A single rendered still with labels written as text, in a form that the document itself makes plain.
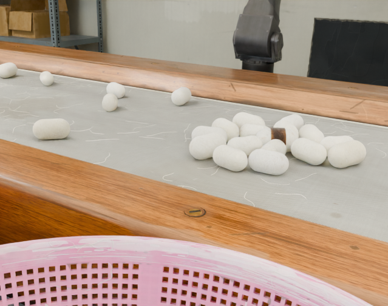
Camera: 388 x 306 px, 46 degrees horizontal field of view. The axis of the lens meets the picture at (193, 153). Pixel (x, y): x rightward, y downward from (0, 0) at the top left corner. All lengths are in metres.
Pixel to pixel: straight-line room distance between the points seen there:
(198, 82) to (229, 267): 0.45
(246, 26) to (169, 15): 1.98
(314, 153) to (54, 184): 0.21
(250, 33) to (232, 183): 0.55
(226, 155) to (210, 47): 2.37
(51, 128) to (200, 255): 0.26
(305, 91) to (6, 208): 0.39
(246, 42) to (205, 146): 0.51
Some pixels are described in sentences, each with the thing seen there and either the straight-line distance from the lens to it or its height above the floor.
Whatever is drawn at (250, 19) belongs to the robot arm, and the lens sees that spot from 0.88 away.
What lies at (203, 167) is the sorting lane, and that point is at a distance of 0.37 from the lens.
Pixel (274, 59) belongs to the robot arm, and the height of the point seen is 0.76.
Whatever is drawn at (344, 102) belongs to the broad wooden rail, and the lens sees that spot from 0.56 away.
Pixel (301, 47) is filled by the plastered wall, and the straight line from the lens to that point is 2.54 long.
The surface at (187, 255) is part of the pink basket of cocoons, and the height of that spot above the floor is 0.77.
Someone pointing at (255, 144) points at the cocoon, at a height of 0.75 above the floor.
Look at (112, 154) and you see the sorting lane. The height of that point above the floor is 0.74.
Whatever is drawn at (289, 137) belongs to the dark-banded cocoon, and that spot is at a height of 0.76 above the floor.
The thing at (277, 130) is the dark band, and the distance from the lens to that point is 0.41.
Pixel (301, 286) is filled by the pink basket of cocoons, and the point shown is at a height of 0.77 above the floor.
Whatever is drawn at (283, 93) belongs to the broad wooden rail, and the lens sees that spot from 0.58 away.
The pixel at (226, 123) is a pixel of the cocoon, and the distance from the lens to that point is 0.43.
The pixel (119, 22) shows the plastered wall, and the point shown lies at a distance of 3.05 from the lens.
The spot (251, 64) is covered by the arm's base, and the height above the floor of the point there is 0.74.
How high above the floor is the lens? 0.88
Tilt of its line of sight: 20 degrees down
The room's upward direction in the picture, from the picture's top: 2 degrees clockwise
